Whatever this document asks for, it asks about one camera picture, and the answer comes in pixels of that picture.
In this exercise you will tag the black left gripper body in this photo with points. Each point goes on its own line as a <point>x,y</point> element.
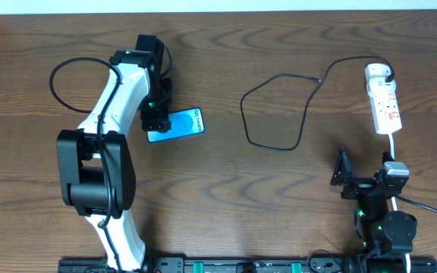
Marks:
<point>155,125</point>

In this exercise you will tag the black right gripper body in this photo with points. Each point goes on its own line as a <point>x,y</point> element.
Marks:
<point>360,186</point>

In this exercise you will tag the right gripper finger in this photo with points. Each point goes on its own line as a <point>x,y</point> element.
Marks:
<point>387,157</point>
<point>343,173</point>

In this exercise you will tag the blue screen Galaxy smartphone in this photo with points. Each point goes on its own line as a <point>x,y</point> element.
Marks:
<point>184,123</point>

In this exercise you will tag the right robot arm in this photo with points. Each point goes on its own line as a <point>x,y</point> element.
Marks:
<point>387,234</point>

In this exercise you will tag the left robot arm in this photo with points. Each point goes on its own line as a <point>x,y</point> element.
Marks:
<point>96,171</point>

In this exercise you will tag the white charger adapter plug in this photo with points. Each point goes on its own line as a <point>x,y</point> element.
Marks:
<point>378,71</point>

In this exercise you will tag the white power strip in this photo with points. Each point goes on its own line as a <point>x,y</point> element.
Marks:
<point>384,105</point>

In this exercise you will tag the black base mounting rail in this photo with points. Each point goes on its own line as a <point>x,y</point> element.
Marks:
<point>310,265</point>

